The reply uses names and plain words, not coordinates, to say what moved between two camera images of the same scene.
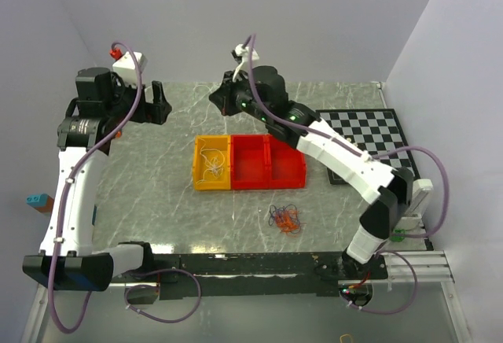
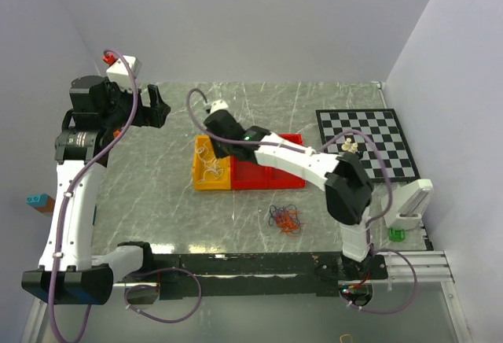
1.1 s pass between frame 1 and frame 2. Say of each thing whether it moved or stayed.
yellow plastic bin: stayed
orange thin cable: stayed
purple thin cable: stayed
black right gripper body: moved
